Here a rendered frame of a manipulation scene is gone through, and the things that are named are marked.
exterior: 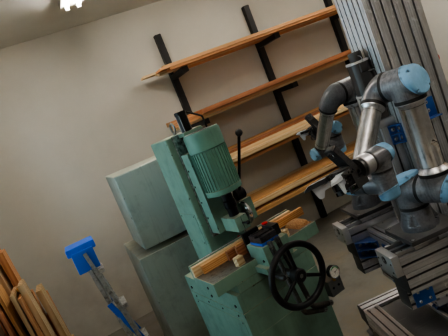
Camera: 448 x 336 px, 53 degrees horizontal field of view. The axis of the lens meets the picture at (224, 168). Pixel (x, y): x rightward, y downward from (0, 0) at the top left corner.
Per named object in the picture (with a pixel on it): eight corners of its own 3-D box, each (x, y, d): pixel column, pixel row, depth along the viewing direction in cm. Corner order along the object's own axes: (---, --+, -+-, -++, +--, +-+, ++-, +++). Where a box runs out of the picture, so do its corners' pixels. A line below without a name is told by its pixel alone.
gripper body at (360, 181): (351, 195, 140) (374, 179, 146) (339, 170, 139) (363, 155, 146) (335, 198, 146) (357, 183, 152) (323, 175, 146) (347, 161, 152)
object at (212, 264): (205, 274, 202) (201, 266, 202) (203, 273, 204) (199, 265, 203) (304, 213, 230) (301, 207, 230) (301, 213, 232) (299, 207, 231)
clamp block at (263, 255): (269, 267, 189) (261, 249, 188) (252, 263, 201) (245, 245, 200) (295, 251, 196) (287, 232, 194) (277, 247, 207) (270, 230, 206)
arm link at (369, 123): (357, 74, 179) (334, 191, 167) (379, 66, 169) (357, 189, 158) (376, 86, 184) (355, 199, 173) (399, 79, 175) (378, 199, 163)
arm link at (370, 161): (371, 150, 148) (353, 155, 155) (362, 155, 145) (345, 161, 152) (381, 170, 148) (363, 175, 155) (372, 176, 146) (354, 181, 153)
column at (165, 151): (219, 272, 227) (163, 140, 217) (201, 266, 246) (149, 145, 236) (253, 251, 237) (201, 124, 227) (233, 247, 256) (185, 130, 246)
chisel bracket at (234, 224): (241, 235, 207) (234, 219, 206) (226, 233, 220) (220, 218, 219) (253, 228, 211) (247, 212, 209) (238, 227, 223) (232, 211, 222)
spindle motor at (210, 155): (218, 199, 199) (191, 134, 194) (201, 199, 214) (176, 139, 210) (249, 183, 207) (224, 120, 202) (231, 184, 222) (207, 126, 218)
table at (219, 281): (229, 303, 179) (223, 289, 178) (197, 289, 206) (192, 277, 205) (333, 233, 206) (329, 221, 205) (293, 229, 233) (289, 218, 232)
